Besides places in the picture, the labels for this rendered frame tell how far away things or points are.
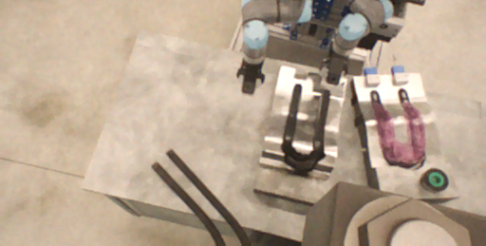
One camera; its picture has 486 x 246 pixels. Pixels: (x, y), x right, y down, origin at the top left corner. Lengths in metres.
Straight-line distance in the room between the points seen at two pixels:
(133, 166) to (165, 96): 0.31
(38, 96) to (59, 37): 0.40
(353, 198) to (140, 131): 1.38
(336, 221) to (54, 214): 2.28
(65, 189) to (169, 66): 1.08
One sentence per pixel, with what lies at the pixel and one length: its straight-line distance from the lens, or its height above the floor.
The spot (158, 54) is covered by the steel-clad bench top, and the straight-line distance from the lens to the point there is 1.90.
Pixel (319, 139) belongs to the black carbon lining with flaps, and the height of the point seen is 0.91.
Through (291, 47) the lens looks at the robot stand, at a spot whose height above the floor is 0.21.
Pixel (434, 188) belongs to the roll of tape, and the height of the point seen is 0.95.
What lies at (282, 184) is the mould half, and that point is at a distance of 1.64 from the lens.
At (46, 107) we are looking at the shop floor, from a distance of 2.84.
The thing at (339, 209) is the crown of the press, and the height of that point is 2.00.
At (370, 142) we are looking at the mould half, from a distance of 1.72.
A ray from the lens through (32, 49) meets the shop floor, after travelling 3.05.
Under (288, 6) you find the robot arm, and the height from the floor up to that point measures 1.29.
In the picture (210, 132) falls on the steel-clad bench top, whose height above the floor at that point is 0.80.
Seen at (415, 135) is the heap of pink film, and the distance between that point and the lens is 1.77.
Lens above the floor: 2.45
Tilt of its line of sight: 69 degrees down
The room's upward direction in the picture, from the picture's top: 3 degrees clockwise
